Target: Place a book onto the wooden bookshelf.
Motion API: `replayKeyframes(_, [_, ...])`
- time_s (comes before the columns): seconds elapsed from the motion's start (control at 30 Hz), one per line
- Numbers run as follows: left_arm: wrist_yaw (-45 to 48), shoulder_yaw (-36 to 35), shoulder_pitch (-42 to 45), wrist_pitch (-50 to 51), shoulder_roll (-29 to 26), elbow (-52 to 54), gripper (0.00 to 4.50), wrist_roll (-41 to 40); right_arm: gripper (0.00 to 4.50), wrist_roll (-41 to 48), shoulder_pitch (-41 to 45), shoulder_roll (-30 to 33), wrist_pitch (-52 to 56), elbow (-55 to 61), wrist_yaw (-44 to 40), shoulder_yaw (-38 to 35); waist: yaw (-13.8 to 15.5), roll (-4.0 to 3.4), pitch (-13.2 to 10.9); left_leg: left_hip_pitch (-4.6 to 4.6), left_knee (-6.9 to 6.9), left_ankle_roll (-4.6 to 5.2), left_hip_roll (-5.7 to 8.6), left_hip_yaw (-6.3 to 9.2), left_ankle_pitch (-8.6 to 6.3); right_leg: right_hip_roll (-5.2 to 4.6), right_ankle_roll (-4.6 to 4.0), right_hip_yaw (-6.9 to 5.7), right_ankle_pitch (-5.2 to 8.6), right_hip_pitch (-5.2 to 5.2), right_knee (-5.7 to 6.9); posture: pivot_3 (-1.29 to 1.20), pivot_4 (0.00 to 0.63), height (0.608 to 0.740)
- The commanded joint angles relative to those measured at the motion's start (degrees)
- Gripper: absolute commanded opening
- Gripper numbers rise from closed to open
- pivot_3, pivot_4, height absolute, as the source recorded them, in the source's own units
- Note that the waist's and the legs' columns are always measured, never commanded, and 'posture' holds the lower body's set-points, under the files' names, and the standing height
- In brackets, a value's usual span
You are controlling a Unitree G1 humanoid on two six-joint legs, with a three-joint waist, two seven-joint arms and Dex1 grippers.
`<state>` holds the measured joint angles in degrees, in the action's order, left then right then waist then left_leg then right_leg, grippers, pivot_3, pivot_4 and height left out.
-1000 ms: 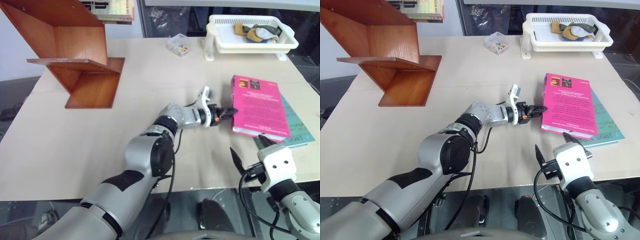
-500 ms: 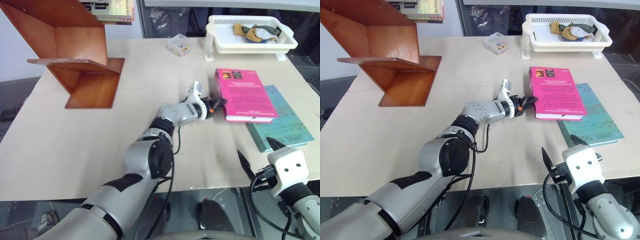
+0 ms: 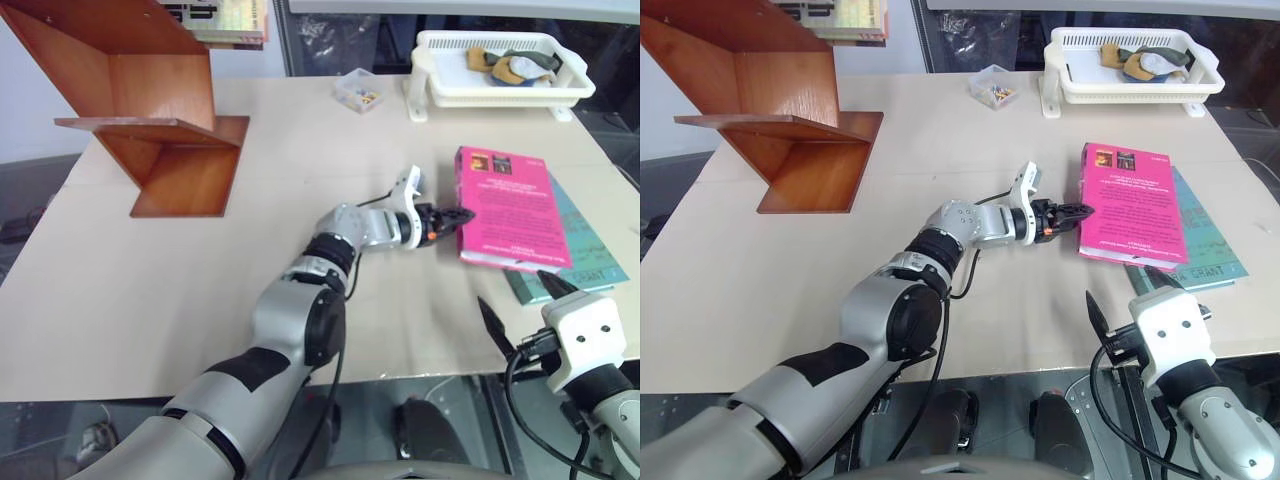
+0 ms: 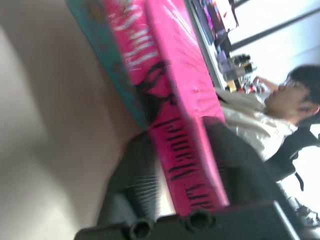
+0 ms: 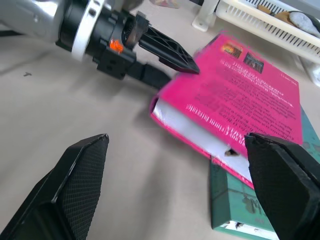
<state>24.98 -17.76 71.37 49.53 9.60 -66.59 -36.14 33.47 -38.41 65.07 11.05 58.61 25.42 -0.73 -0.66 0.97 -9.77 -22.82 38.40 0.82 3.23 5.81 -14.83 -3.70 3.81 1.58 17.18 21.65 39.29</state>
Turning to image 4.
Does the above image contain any pink book with black lettering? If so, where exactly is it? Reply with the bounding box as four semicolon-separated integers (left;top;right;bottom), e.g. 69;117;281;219
103;0;231;216

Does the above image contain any dark computer monitor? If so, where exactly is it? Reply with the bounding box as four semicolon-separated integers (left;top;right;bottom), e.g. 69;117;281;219
191;0;240;59

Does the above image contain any clutter of small desk items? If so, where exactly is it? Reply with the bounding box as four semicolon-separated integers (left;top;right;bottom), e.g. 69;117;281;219
216;51;270;95

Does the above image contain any person in white shirt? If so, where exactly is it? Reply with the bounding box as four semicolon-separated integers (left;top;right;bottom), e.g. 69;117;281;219
214;64;320;163

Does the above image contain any teal book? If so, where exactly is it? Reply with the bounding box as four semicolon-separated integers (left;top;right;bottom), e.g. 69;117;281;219
66;0;151;131

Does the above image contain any black office chair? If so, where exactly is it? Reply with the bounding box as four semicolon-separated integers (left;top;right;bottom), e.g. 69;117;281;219
266;124;320;192

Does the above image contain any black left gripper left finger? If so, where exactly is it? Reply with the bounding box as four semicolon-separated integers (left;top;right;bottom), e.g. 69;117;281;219
96;131;176;226

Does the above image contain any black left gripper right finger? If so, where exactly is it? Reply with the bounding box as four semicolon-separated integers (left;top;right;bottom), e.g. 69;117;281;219
201;116;285;209

